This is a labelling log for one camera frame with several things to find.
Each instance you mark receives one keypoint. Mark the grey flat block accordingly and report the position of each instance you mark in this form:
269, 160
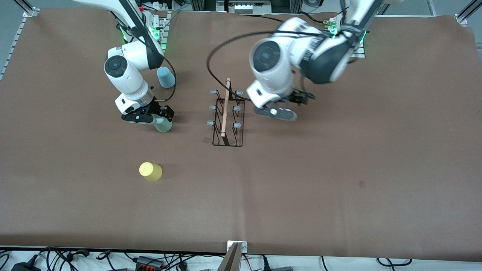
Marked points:
282, 268

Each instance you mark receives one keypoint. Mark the mint green plastic cup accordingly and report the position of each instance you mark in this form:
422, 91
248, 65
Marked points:
162, 127

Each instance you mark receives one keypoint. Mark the white terminal block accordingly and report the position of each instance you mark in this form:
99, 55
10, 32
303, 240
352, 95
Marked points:
244, 7

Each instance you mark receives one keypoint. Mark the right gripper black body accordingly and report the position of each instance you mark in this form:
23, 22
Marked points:
161, 111

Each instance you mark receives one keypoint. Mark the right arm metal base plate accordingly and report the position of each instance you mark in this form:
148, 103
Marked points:
165, 28

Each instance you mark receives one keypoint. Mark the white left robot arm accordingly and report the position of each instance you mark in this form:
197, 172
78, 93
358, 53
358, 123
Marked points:
278, 64

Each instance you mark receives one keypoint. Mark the light blue plastic cup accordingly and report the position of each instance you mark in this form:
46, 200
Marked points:
166, 79

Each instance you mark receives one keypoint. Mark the perforated metal edge rail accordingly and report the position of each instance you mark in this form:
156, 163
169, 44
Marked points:
15, 41

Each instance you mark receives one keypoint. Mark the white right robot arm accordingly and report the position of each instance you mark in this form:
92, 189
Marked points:
128, 75

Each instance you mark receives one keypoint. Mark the aluminium frame profile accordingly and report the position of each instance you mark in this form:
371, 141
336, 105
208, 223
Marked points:
467, 13
29, 8
432, 7

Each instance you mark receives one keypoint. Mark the yellow plastic cup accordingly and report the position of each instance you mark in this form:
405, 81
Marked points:
150, 171

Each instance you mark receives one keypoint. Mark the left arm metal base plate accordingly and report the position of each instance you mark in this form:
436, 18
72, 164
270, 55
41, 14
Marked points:
360, 53

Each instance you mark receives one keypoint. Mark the black power adapter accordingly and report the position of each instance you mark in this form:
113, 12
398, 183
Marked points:
24, 267

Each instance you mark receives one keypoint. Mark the silver post mounting bracket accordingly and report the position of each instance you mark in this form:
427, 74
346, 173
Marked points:
244, 247

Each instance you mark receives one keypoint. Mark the white power strip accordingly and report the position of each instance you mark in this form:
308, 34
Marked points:
161, 5

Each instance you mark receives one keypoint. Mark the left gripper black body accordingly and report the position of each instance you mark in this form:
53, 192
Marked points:
300, 97

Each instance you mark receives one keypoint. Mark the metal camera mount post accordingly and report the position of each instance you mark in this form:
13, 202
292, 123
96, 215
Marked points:
231, 260

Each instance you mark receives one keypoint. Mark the black box orange connectors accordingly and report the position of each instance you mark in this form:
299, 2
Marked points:
145, 261

